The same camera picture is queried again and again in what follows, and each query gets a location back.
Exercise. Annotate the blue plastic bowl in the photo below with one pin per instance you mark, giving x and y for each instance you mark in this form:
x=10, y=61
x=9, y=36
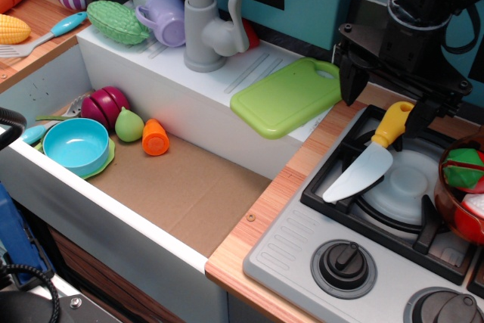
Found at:
x=82, y=128

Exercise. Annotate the green toy bitter gourd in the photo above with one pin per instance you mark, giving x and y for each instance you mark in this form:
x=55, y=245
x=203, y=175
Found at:
x=117, y=22

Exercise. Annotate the blue box lower left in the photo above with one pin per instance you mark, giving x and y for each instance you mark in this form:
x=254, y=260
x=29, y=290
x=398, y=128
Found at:
x=21, y=246

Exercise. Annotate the green plastic plate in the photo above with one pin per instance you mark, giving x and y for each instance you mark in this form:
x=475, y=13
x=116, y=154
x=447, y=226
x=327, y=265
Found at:
x=104, y=164

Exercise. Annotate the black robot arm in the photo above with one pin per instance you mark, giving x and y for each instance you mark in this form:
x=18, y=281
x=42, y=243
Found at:
x=457, y=20

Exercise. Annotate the green plastic cutting board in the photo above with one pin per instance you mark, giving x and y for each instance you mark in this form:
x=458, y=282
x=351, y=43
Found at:
x=290, y=97

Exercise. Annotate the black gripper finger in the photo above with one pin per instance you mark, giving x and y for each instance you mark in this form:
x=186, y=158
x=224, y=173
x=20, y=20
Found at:
x=353, y=79
x=411, y=121

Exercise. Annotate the brown transparent toy pot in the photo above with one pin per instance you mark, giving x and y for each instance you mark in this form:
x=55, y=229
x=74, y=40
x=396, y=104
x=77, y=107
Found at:
x=447, y=198

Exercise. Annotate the red toy behind faucet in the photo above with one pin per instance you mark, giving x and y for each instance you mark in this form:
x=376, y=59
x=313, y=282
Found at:
x=253, y=38

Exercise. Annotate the white burner disc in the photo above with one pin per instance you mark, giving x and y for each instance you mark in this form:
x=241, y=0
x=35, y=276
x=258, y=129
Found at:
x=411, y=176

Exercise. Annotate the green toy pear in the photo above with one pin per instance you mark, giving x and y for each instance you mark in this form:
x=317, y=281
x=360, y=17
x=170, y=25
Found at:
x=129, y=126

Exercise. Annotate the green red toy vegetable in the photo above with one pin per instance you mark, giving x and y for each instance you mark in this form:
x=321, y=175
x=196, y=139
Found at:
x=463, y=169

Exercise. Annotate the purple plastic cup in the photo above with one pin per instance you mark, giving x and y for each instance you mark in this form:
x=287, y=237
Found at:
x=166, y=20

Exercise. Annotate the grey toy faucet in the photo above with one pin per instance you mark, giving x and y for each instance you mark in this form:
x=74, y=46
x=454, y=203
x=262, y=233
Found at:
x=209, y=40

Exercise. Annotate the orange toy carrot piece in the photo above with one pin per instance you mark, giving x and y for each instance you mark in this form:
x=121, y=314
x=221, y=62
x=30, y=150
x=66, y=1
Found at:
x=155, y=141

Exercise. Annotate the grey fork blue handle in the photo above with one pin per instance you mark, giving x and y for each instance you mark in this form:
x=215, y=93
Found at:
x=35, y=133

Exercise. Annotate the yellow toy corn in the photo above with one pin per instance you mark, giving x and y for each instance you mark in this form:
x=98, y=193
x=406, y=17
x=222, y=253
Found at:
x=13, y=30

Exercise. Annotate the black stove knob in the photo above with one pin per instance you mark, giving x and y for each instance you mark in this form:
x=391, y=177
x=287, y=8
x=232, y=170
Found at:
x=343, y=269
x=439, y=304

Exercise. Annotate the magenta toy red onion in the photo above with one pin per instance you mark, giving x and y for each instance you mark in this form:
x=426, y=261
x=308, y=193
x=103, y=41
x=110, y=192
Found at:
x=104, y=106

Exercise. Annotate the brown cardboard sink liner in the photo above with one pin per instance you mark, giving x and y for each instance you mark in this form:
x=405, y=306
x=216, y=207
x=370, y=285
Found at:
x=187, y=199

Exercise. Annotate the grey spatula blue handle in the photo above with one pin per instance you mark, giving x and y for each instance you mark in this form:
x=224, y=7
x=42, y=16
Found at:
x=62, y=27

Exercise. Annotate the red white toy tomato slice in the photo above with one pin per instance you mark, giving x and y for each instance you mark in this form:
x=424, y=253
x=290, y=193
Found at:
x=469, y=218

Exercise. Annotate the black stove grate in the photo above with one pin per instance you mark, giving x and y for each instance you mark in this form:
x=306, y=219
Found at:
x=430, y=245

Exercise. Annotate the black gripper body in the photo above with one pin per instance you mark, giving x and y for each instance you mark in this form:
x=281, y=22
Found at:
x=412, y=61

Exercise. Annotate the toy knife yellow handle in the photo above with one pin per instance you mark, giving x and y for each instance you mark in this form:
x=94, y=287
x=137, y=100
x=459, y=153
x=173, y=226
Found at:
x=375, y=160

